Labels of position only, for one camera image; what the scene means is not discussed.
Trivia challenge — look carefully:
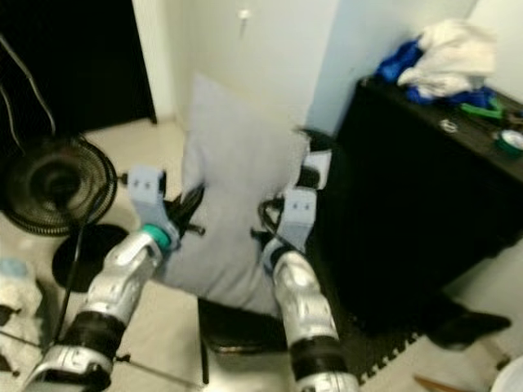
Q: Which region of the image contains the grey pillow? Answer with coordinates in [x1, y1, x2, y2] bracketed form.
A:
[159, 73, 311, 318]

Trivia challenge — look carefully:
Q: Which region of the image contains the black chair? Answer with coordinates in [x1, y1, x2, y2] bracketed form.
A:
[196, 296, 377, 385]

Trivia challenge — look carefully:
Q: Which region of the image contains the white power strip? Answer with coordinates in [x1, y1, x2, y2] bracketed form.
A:
[301, 131, 333, 193]

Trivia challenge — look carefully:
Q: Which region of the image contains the black standing fan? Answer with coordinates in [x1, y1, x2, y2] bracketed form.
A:
[4, 135, 123, 293]

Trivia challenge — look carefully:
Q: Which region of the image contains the black cabinet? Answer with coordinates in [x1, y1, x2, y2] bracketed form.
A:
[311, 75, 523, 327]

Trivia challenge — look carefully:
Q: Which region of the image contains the cream cartoon print blanket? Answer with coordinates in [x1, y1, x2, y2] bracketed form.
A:
[0, 255, 46, 392]

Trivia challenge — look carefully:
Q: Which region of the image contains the thin black rod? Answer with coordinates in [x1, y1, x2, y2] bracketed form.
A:
[0, 329, 197, 386]

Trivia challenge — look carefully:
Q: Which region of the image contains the blue cloth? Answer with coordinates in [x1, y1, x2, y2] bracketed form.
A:
[376, 39, 499, 105]

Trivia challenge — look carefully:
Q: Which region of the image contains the orange stick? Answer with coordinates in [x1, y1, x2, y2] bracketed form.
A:
[411, 374, 463, 392]

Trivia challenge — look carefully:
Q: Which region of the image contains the green flat item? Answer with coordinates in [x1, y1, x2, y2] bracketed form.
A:
[460, 98, 503, 119]

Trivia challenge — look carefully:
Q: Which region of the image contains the white crumpled cloth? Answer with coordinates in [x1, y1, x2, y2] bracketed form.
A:
[399, 18, 499, 99]

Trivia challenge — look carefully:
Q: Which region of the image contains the white bucket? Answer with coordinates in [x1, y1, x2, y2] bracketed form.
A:
[493, 355, 523, 392]

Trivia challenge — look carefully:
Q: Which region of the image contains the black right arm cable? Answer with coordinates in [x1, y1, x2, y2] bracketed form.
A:
[261, 222, 305, 258]

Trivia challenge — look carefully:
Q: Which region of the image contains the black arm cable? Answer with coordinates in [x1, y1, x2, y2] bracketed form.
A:
[49, 176, 132, 386]
[261, 222, 305, 258]

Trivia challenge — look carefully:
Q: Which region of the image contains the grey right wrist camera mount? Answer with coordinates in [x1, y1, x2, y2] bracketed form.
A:
[282, 188, 320, 250]

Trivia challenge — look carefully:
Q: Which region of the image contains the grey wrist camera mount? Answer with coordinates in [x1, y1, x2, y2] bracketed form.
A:
[128, 165, 168, 225]
[282, 188, 320, 250]

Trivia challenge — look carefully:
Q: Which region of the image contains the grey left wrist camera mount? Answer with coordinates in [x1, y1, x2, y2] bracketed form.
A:
[128, 165, 168, 225]

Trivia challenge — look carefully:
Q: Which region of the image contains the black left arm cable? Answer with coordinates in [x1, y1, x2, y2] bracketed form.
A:
[49, 176, 132, 386]

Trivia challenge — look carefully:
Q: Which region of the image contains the thin black hanging cable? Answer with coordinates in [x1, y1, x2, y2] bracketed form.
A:
[0, 37, 58, 138]

